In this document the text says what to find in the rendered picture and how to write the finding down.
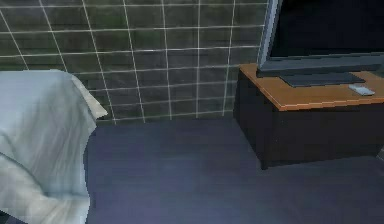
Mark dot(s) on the dark cabinet with wooden top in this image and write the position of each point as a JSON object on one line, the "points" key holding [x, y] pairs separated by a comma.
{"points": [[316, 133]]}

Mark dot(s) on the grey television set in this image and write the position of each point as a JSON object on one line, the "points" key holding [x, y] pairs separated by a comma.
{"points": [[320, 33]]}

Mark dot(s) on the bed with white sheet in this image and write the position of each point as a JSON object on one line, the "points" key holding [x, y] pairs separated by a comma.
{"points": [[40, 133]]}

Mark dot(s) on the grey remote control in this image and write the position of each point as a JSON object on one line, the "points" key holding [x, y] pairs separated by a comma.
{"points": [[361, 89]]}

